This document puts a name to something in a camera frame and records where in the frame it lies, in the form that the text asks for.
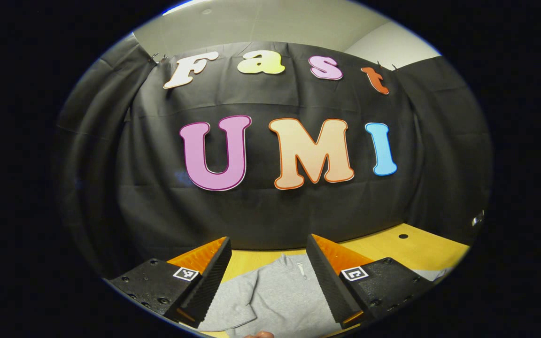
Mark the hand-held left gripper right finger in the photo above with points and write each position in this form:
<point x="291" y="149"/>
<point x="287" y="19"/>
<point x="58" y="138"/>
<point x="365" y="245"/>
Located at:
<point x="329" y="281"/>

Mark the black backdrop cloth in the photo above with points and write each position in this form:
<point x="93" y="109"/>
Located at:
<point x="158" y="188"/>

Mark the grey sweatshirt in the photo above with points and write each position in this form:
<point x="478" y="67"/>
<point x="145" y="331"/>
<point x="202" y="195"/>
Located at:
<point x="280" y="300"/>

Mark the small metal cloth clip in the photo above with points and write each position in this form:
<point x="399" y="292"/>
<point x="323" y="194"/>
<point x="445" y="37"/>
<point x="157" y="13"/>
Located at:
<point x="158" y="58"/>
<point x="385" y="65"/>

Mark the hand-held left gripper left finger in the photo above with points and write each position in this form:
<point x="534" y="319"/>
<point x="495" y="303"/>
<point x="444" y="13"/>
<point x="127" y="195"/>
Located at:
<point x="212" y="279"/>

